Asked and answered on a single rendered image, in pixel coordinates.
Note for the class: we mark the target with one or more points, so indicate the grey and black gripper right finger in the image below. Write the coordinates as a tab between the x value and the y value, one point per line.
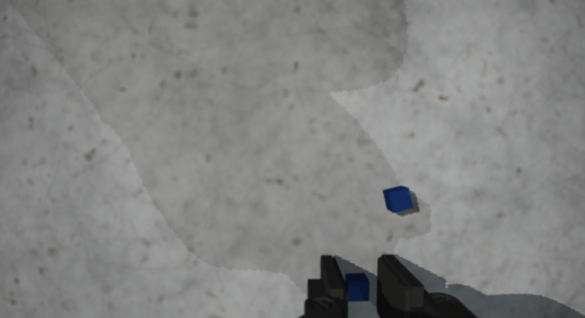
401	295

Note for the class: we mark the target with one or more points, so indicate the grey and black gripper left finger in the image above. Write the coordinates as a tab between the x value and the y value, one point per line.
331	300

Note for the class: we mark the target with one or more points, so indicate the small blue cube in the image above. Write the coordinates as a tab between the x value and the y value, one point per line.
397	198
358	287

